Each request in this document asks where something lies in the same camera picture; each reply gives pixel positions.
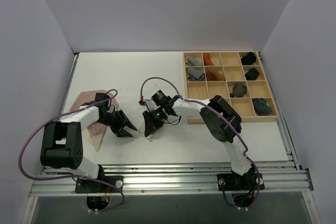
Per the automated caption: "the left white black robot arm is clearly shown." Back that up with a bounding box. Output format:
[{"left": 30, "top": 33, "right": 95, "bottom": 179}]
[{"left": 40, "top": 93, "right": 137, "bottom": 192}]

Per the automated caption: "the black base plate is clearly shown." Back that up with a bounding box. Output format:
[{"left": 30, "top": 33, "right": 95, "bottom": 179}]
[
  {"left": 216, "top": 172, "right": 265, "bottom": 191},
  {"left": 75, "top": 175, "right": 124, "bottom": 194}
]

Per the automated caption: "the purple cable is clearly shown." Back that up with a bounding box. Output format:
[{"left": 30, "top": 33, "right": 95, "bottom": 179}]
[
  {"left": 18, "top": 89, "right": 125, "bottom": 213},
  {"left": 139, "top": 77, "right": 261, "bottom": 206}
]

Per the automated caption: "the orange rolled cloth upper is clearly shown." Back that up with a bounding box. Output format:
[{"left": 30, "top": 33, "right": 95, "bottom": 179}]
[{"left": 203, "top": 52, "right": 214, "bottom": 66}]

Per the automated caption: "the orange rolled cloth lower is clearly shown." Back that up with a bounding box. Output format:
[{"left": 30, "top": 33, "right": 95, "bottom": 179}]
[{"left": 205, "top": 70, "right": 226, "bottom": 81}]

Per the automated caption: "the aluminium frame rail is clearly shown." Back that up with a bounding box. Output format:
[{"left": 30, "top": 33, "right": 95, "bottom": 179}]
[{"left": 28, "top": 155, "right": 314, "bottom": 198}]

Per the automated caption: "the pink underwear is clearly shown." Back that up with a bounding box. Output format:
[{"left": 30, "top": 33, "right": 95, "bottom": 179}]
[{"left": 64, "top": 90, "right": 118, "bottom": 152}]

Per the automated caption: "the wooden compartment tray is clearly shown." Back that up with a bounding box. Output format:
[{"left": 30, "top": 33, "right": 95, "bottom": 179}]
[{"left": 183, "top": 51, "right": 278, "bottom": 123}]

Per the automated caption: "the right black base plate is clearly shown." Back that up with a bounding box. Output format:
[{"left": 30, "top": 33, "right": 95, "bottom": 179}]
[{"left": 216, "top": 172, "right": 265, "bottom": 191}]

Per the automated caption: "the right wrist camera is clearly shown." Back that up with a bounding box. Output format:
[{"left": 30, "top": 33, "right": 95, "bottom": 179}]
[{"left": 151, "top": 90, "right": 171, "bottom": 106}]

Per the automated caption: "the grey striped rolled cloth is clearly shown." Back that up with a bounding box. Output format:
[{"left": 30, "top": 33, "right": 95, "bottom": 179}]
[{"left": 187, "top": 68, "right": 206, "bottom": 81}]

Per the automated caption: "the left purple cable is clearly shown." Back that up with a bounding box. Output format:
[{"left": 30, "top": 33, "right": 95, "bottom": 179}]
[{"left": 18, "top": 89, "right": 125, "bottom": 213}]

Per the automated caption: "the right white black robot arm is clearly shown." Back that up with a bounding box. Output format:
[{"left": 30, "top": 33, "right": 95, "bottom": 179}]
[{"left": 142, "top": 95, "right": 252, "bottom": 189}]

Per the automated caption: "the orange rolled cloth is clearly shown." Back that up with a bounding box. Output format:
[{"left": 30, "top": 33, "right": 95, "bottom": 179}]
[
  {"left": 203, "top": 52, "right": 214, "bottom": 66},
  {"left": 205, "top": 70, "right": 226, "bottom": 81}
]

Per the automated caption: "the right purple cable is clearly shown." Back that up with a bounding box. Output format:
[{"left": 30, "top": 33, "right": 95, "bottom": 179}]
[{"left": 139, "top": 77, "right": 261, "bottom": 206}]

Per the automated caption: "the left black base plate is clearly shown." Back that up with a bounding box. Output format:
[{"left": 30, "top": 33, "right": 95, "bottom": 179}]
[{"left": 75, "top": 175, "right": 124, "bottom": 194}]

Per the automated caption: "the blue striped rolled cloth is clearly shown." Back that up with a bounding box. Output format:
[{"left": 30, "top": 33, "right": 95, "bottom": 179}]
[{"left": 252, "top": 98, "right": 272, "bottom": 116}]

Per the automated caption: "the dark grey rolled cloth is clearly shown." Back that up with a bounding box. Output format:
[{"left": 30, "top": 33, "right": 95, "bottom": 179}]
[{"left": 230, "top": 83, "right": 247, "bottom": 98}]

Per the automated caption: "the black rolled cloth lower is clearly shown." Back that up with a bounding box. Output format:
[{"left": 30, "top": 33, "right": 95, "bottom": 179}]
[{"left": 245, "top": 68, "right": 260, "bottom": 81}]

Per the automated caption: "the black rolled cloth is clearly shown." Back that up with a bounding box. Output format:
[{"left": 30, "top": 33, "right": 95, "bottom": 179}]
[
  {"left": 245, "top": 68, "right": 260, "bottom": 81},
  {"left": 240, "top": 51, "right": 257, "bottom": 66}
]

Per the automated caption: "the black rolled cloth upper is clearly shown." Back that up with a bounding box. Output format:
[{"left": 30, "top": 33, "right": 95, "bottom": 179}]
[{"left": 240, "top": 51, "right": 257, "bottom": 66}]

